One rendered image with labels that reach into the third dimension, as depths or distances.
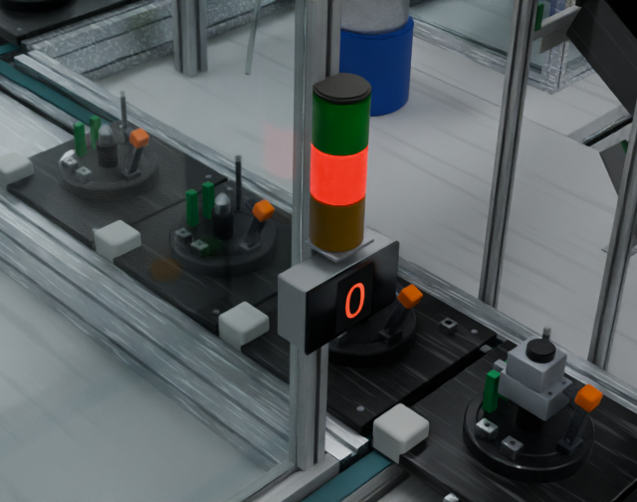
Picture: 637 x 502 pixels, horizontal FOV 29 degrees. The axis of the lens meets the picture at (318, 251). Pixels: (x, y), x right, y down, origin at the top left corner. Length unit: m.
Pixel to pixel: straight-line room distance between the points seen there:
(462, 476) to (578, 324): 0.47
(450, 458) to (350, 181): 0.39
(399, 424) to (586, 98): 1.09
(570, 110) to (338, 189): 1.22
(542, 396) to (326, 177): 0.37
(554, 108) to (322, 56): 1.24
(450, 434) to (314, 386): 0.19
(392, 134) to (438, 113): 0.12
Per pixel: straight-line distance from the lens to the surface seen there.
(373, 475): 1.36
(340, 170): 1.08
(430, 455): 1.35
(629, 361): 1.69
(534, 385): 1.31
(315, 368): 1.25
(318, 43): 1.05
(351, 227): 1.11
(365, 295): 1.17
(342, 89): 1.06
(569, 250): 1.88
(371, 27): 2.11
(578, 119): 2.24
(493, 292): 1.61
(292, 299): 1.13
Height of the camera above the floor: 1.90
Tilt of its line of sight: 35 degrees down
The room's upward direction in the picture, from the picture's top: 2 degrees clockwise
